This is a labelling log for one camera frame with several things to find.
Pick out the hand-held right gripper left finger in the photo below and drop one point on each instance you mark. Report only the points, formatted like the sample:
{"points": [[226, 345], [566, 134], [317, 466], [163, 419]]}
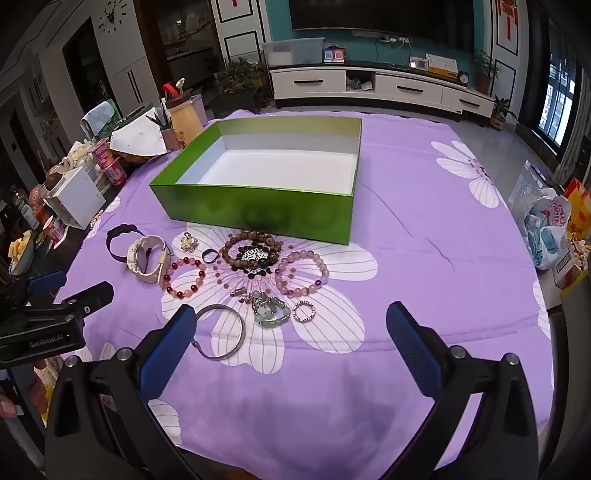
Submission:
{"points": [[170, 357]]}

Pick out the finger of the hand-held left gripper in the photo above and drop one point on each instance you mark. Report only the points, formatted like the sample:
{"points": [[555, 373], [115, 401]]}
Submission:
{"points": [[46, 281], [90, 295]]}

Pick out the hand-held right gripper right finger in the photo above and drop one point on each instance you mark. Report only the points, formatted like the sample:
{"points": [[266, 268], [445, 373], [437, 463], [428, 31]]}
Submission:
{"points": [[411, 350]]}

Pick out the black wristwatch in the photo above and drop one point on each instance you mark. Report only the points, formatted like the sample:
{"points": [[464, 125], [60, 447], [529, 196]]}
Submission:
{"points": [[111, 244]]}

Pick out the silver bangle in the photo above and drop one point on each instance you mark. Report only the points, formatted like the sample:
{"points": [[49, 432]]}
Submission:
{"points": [[240, 332]]}

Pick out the beige wristwatch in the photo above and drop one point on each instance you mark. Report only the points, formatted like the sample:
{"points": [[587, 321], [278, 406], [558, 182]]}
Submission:
{"points": [[161, 266]]}

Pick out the gold flower brooch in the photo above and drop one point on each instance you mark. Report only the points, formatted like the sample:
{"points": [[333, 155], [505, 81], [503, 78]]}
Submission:
{"points": [[188, 241]]}

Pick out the green cardboard box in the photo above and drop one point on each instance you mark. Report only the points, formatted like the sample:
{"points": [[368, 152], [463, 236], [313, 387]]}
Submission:
{"points": [[254, 214]]}

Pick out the person's left hand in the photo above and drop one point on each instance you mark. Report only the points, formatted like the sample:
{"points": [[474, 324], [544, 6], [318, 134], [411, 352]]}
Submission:
{"points": [[7, 407]]}

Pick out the plate of fruit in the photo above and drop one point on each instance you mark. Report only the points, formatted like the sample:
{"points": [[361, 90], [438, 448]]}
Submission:
{"points": [[21, 251]]}

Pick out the glass bottle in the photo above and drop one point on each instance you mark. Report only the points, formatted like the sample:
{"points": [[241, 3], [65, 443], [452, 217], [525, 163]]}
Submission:
{"points": [[25, 207]]}

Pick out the white cardboard box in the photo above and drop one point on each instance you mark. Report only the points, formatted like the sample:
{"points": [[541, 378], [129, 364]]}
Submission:
{"points": [[78, 198]]}

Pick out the purple floral tablecloth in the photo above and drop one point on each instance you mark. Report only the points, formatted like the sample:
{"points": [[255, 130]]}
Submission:
{"points": [[415, 258]]}

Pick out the small silver charm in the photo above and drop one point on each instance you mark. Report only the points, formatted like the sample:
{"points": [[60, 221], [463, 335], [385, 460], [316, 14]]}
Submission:
{"points": [[237, 292]]}

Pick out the pink yogurt cup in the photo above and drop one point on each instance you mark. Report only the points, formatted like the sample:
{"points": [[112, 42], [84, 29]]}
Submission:
{"points": [[104, 157], [116, 173]]}

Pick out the white paper sheet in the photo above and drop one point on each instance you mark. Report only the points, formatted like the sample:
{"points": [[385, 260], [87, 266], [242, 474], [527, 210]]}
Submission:
{"points": [[138, 138]]}

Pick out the grey pen holder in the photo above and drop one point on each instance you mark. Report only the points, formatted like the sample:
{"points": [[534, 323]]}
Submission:
{"points": [[170, 138]]}

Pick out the white plastic bag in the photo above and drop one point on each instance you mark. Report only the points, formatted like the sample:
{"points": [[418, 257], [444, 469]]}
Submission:
{"points": [[545, 221]]}

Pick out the yellow bottle with brown lid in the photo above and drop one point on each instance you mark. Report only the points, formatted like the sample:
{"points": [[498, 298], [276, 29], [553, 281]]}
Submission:
{"points": [[184, 124]]}

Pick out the yellow and red bag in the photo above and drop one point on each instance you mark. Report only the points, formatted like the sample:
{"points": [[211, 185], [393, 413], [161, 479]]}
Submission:
{"points": [[579, 207]]}

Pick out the white tall cabinet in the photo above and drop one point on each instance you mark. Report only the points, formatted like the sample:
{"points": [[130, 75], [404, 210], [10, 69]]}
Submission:
{"points": [[129, 69]]}

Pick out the small floor potted plant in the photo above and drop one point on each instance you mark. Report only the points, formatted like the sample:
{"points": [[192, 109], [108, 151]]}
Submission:
{"points": [[501, 115]]}

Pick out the large potted plant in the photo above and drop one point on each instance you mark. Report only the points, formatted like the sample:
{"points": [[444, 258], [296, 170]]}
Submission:
{"points": [[238, 76]]}

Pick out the small alarm clock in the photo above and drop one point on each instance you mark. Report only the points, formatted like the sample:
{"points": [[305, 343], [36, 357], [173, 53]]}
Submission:
{"points": [[464, 77]]}

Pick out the potted plant in brown pot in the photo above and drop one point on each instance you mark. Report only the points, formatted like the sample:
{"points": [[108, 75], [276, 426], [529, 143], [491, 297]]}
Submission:
{"points": [[485, 78]]}

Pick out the white television cabinet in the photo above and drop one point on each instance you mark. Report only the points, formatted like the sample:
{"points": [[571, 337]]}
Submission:
{"points": [[318, 83]]}

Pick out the dark framed window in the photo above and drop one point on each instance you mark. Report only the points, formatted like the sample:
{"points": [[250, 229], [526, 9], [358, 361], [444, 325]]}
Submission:
{"points": [[556, 101]]}

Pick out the white and yellow box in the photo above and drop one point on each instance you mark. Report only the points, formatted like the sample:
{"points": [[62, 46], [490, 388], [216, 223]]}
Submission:
{"points": [[441, 63]]}

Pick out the small code sign stand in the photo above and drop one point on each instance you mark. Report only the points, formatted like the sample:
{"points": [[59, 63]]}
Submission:
{"points": [[334, 55]]}

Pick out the white power strip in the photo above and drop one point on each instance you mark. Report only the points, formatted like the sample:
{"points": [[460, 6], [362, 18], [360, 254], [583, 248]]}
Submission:
{"points": [[397, 39]]}

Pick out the clear plastic storage box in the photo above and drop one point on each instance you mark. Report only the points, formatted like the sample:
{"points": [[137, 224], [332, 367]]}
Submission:
{"points": [[293, 51]]}

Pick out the black television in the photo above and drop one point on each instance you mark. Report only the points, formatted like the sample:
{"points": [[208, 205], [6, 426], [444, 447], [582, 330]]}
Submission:
{"points": [[383, 18]]}

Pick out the black wall clock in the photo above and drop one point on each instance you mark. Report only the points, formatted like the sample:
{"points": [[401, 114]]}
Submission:
{"points": [[113, 17]]}

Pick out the red knot wall decoration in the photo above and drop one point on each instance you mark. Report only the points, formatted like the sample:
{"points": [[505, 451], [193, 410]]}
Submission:
{"points": [[507, 18]]}

